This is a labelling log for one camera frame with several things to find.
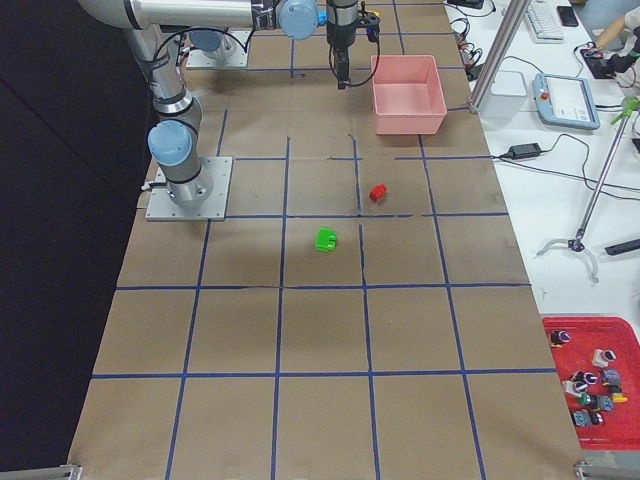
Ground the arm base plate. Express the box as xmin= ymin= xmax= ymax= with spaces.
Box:
xmin=145 ymin=157 xmax=233 ymax=221
xmin=186 ymin=30 xmax=250 ymax=70

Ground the red toy block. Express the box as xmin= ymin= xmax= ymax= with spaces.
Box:
xmin=369 ymin=184 xmax=388 ymax=203

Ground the black smartphone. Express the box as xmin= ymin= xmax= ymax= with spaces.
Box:
xmin=556 ymin=6 xmax=579 ymax=28

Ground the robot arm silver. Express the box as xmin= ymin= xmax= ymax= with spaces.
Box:
xmin=189 ymin=30 xmax=237 ymax=61
xmin=80 ymin=1 xmax=319 ymax=207

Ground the teach pendant tablet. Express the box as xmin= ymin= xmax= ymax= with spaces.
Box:
xmin=532 ymin=73 xmax=601 ymax=131

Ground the red plastic tray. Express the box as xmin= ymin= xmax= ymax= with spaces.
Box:
xmin=543 ymin=316 xmax=639 ymax=451

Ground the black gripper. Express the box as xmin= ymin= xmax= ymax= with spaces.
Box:
xmin=326 ymin=1 xmax=379 ymax=90

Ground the black power adapter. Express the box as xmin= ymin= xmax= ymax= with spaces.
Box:
xmin=505 ymin=143 xmax=543 ymax=160

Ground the person hand at desk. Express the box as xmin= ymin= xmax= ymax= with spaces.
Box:
xmin=595 ymin=15 xmax=639 ymax=50

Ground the metal camera stand pole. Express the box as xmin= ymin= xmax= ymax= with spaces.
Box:
xmin=568 ymin=98 xmax=639 ymax=252

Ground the green toy block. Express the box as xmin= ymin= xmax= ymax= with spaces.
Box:
xmin=314 ymin=227 xmax=338 ymax=253

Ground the white plastic container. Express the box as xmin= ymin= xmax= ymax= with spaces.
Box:
xmin=480 ymin=70 xmax=527 ymax=120

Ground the aluminium frame post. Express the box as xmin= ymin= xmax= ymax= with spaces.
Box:
xmin=468 ymin=0 xmax=530 ymax=114

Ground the white keyboard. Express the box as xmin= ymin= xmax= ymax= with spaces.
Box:
xmin=524 ymin=1 xmax=564 ymax=44

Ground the pink plastic box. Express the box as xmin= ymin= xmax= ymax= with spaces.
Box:
xmin=371 ymin=55 xmax=447 ymax=135

